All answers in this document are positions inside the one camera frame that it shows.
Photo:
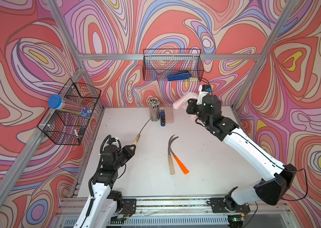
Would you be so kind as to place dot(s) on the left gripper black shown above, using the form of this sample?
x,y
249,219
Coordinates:
x,y
128,154

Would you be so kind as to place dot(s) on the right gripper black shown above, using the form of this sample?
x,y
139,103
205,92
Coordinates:
x,y
191,104

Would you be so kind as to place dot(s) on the wooden handle sickle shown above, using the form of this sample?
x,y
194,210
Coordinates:
x,y
139,135
171,166

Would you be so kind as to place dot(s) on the pink terry rag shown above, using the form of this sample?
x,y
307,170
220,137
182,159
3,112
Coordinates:
x,y
182,103

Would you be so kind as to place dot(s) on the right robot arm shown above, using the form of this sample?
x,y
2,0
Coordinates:
x,y
276,177

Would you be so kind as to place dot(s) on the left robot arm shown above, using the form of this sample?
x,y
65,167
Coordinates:
x,y
103,202

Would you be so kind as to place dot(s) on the pink rectangular box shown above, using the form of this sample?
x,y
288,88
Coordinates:
x,y
169,117

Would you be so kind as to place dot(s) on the blue tool in basket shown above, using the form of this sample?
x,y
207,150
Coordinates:
x,y
181,75

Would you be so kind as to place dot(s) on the blue stapler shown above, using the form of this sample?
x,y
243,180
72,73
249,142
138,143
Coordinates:
x,y
162,118

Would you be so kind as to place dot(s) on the cup of coloured pencils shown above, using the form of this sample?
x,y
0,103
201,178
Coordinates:
x,y
154,105

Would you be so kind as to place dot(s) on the blue cap pencil tube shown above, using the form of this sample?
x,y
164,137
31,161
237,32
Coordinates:
x,y
65,105

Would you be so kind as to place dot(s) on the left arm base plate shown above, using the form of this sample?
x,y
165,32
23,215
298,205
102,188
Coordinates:
x,y
127,207

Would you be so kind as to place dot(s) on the orange handle sickle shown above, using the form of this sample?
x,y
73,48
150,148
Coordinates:
x,y
180,164

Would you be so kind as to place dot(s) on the black wire basket left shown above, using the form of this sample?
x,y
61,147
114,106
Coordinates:
x,y
64,128

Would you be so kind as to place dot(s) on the black wire basket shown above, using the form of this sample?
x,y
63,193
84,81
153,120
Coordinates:
x,y
158,63
64,128

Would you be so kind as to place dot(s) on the black wire basket back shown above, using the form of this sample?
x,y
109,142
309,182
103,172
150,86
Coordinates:
x,y
158,63

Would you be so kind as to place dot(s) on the aluminium front rail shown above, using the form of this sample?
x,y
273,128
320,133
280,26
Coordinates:
x,y
176,204

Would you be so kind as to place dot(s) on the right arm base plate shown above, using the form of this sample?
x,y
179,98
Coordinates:
x,y
222,205

